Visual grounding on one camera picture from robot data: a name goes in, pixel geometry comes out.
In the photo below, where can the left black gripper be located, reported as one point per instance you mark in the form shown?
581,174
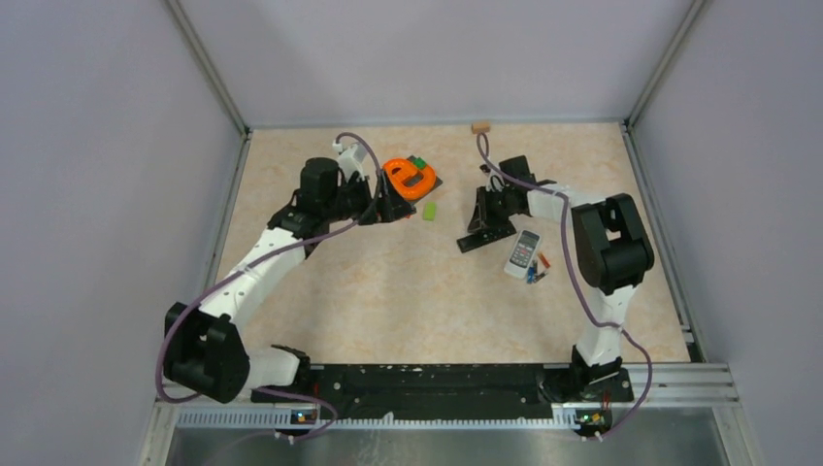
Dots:
388,207

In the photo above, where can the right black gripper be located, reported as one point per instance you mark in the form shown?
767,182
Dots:
481,218

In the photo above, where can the black remote control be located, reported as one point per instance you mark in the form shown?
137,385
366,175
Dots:
484,237

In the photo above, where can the orange battery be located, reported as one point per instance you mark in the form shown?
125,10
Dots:
544,261

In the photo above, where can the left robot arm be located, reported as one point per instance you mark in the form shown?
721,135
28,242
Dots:
203,349

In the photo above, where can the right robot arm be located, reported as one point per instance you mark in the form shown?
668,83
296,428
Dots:
606,250

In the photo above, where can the white remote control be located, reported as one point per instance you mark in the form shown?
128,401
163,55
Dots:
522,254

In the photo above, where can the light green block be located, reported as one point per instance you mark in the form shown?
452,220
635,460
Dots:
429,211

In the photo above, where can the small wooden block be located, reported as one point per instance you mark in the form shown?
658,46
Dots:
480,127

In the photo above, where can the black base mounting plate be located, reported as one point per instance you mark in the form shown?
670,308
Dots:
448,391

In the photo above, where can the orange plastic ring toy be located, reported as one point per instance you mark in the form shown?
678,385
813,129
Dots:
398,162

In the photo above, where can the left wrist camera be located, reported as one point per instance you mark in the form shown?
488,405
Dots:
350,157

